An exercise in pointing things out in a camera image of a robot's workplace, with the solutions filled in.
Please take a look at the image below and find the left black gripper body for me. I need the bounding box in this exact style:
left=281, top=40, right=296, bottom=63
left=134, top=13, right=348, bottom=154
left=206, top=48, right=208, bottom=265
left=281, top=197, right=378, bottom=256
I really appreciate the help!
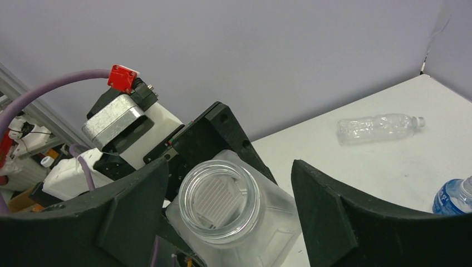
left=143, top=101, right=276, bottom=201

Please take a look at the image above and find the clear bottle blue-white cap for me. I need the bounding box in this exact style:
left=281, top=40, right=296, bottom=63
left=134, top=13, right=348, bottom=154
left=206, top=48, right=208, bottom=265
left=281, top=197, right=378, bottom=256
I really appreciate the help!
left=336, top=113, right=426, bottom=145

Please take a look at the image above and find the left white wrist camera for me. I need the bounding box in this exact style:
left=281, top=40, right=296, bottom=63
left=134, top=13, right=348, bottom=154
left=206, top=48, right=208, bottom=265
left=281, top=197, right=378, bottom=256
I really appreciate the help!
left=82, top=65, right=184, bottom=170

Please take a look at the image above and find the large clear bottle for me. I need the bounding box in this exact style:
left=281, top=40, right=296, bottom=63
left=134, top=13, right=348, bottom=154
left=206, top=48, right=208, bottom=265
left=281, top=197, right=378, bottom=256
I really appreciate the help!
left=166, top=150, right=302, bottom=266

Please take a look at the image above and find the clear bottle blue label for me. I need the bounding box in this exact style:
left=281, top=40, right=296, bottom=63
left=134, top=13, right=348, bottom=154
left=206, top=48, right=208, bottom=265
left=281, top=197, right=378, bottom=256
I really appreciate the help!
left=432, top=177, right=471, bottom=215

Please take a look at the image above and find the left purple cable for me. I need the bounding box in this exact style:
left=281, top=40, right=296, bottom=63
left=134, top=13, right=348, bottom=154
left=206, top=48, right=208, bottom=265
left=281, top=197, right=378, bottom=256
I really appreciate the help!
left=0, top=69, right=111, bottom=215

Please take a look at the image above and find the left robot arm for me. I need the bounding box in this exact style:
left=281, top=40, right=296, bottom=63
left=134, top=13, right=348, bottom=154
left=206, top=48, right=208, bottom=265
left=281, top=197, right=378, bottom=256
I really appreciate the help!
left=31, top=102, right=275, bottom=207

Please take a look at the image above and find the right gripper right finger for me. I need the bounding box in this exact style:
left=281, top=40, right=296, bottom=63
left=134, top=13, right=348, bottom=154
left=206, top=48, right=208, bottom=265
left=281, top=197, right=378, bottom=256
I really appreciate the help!
left=291, top=160, right=471, bottom=266

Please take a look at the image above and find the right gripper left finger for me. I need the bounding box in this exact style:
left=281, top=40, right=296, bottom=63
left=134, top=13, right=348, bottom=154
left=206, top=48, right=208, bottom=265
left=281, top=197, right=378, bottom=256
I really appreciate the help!
left=1, top=159, right=169, bottom=266

